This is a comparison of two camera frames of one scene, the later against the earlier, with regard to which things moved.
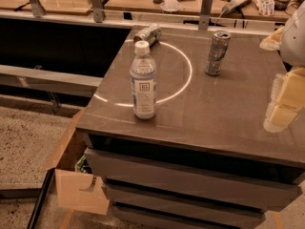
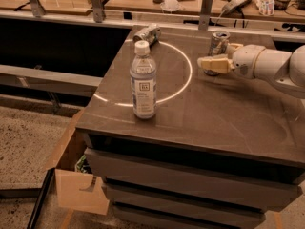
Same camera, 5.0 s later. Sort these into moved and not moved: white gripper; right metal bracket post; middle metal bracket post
Moved: white gripper
Not moved: middle metal bracket post; right metal bracket post
